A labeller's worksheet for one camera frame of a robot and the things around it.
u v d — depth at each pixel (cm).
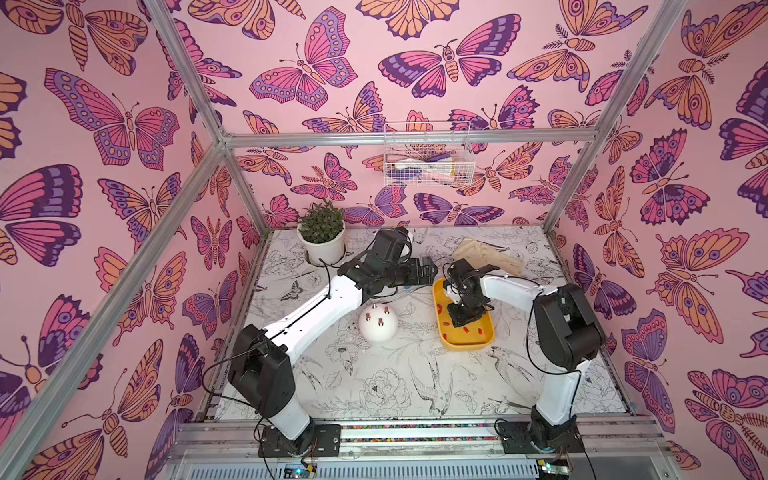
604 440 76
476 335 92
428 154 95
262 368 43
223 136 92
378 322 83
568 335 50
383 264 61
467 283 73
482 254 113
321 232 99
